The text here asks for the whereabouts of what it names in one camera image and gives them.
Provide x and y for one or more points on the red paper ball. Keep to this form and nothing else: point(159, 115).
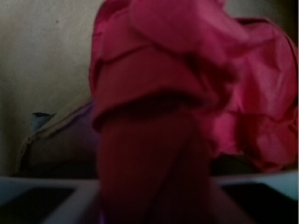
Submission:
point(238, 77)

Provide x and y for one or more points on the dark rounded gripper finger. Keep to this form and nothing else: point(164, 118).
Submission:
point(154, 171)

